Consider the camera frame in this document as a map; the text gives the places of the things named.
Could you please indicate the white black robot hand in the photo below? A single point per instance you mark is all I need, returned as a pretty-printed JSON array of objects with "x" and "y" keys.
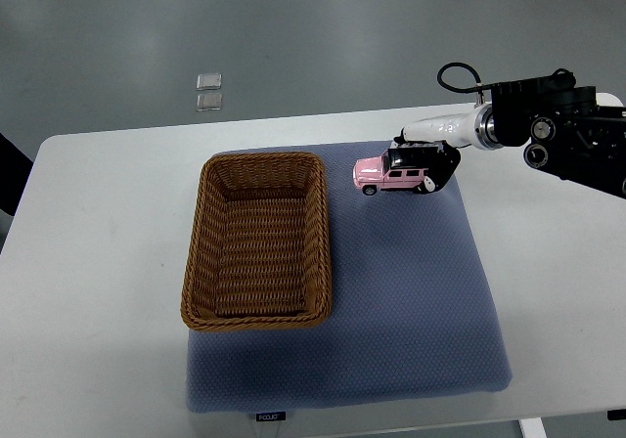
[{"x": 448, "y": 134}]

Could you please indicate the pink toy car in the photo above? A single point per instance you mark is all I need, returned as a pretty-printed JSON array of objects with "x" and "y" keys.
[{"x": 397, "y": 169}]

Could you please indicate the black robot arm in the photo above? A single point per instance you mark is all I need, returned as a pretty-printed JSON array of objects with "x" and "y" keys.
[{"x": 564, "y": 129}]

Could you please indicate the brown wicker basket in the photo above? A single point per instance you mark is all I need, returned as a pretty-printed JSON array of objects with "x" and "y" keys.
[{"x": 260, "y": 253}]

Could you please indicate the blue grey cushion mat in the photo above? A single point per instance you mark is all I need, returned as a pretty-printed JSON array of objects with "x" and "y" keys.
[{"x": 412, "y": 316}]

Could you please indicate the upper metal floor plate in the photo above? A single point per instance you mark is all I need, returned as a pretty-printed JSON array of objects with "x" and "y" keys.
[{"x": 209, "y": 81}]

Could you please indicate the white table leg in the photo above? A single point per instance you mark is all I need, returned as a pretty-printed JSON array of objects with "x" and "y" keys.
[{"x": 532, "y": 428}]

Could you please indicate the black object at left edge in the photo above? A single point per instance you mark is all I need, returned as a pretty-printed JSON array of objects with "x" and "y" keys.
[{"x": 15, "y": 170}]

